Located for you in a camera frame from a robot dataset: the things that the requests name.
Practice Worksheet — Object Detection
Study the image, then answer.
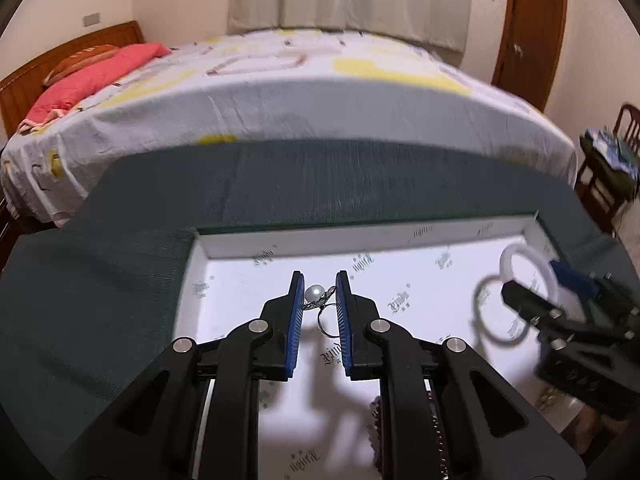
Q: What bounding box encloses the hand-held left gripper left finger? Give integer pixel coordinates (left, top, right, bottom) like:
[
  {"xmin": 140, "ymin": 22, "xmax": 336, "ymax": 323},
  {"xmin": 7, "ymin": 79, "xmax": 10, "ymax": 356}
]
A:
[{"xmin": 60, "ymin": 271, "xmax": 306, "ymax": 480}]

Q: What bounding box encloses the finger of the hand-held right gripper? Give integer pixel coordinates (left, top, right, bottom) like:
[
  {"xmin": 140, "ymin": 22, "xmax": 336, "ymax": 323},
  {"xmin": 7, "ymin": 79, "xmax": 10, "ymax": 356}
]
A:
[
  {"xmin": 547, "ymin": 260, "xmax": 617, "ymax": 305},
  {"xmin": 500, "ymin": 280, "xmax": 591, "ymax": 356}
]

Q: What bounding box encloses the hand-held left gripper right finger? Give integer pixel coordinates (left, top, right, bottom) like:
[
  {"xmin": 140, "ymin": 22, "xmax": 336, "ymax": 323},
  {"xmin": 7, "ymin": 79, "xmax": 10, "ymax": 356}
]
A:
[{"xmin": 335, "ymin": 270, "xmax": 586, "ymax": 480}]

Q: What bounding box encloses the silver pearl ring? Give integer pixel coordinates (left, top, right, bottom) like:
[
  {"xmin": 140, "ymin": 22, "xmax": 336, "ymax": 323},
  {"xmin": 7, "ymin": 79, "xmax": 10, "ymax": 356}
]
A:
[{"xmin": 305, "ymin": 284, "xmax": 342, "ymax": 338}]

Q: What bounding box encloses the white jade bangle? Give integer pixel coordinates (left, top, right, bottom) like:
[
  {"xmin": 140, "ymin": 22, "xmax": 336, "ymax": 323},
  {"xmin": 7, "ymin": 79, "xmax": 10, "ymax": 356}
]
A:
[{"xmin": 499, "ymin": 244, "xmax": 588, "ymax": 323}]

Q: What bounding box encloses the dark green jewelry tray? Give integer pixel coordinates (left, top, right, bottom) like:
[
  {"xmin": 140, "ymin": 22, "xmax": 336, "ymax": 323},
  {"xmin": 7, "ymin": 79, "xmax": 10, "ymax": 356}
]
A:
[{"xmin": 170, "ymin": 212, "xmax": 608, "ymax": 480}]

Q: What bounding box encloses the person's right hand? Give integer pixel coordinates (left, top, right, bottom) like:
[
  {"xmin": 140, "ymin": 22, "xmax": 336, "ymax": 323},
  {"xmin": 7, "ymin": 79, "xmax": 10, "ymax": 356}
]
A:
[{"xmin": 564, "ymin": 402, "xmax": 632, "ymax": 461}]

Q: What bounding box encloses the wooden chair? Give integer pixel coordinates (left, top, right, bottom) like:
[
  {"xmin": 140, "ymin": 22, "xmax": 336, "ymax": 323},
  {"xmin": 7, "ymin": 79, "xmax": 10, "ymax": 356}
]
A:
[{"xmin": 575, "ymin": 103, "xmax": 640, "ymax": 236}]

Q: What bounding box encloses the pile of clothes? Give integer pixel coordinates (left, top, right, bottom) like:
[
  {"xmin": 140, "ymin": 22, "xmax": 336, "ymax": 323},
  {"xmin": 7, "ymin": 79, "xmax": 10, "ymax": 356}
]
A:
[{"xmin": 580, "ymin": 127, "xmax": 640, "ymax": 181}]

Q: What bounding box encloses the dark green tablecloth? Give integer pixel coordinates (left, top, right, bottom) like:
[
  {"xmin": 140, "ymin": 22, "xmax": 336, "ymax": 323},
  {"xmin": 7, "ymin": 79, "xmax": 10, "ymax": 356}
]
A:
[{"xmin": 0, "ymin": 135, "xmax": 640, "ymax": 480}]

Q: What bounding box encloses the bed with patterned sheet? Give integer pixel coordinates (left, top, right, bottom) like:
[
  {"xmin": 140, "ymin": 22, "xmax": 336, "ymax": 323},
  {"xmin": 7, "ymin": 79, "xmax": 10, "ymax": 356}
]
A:
[{"xmin": 0, "ymin": 27, "xmax": 578, "ymax": 228}]

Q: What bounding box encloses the brown wooden door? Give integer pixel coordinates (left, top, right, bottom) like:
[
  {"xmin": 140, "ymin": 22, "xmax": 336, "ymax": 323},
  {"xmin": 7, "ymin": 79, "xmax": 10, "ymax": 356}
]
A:
[{"xmin": 491, "ymin": 0, "xmax": 569, "ymax": 112}]

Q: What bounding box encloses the red blanket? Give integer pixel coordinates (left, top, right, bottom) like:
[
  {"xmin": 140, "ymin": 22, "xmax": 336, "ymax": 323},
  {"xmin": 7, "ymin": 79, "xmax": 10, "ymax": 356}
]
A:
[{"xmin": 17, "ymin": 42, "xmax": 173, "ymax": 133}]

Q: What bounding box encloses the orange pillow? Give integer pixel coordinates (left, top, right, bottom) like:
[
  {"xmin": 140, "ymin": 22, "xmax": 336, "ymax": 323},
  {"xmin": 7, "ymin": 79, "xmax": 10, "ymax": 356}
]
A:
[{"xmin": 42, "ymin": 44, "xmax": 121, "ymax": 87}]

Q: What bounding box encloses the wooden headboard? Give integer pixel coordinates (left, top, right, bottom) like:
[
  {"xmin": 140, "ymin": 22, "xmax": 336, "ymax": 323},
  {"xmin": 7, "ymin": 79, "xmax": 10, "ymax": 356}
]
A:
[{"xmin": 0, "ymin": 21, "xmax": 146, "ymax": 138}]

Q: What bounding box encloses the dark red bead bracelet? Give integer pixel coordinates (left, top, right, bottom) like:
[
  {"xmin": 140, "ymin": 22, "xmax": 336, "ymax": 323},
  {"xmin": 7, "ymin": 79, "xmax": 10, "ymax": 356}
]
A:
[{"xmin": 369, "ymin": 380, "xmax": 451, "ymax": 480}]

